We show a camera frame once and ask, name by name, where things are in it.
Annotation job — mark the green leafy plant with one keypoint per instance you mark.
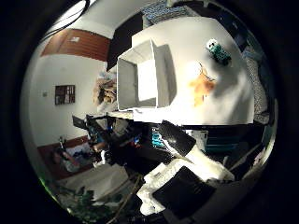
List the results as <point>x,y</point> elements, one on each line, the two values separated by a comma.
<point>87,205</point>

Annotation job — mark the black panel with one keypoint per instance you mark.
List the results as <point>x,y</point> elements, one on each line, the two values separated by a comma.
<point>124,40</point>

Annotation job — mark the grey knit cloth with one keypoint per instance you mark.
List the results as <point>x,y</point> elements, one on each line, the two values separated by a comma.
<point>258,87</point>

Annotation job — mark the dark framed wall picture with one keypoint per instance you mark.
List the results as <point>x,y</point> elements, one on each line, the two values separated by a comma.
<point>64,94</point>

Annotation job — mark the teal toy with white head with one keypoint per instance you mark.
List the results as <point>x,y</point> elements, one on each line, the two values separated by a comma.
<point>219,53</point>

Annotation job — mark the teal ribbed stack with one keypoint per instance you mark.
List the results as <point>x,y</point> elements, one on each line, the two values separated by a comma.
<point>157,138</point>

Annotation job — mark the orange plush toy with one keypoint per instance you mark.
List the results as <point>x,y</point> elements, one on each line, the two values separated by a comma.
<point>201,87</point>

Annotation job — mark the white plastic sheet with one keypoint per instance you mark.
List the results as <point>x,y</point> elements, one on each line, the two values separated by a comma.
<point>96,180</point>

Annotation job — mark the blue patterned cloth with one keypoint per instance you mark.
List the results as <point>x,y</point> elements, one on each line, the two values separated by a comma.
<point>162,12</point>

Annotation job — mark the white open container box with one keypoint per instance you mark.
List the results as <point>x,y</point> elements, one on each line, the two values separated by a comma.
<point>146,84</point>

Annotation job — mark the black laptop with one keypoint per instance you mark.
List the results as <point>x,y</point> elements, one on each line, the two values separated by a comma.
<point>79,122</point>

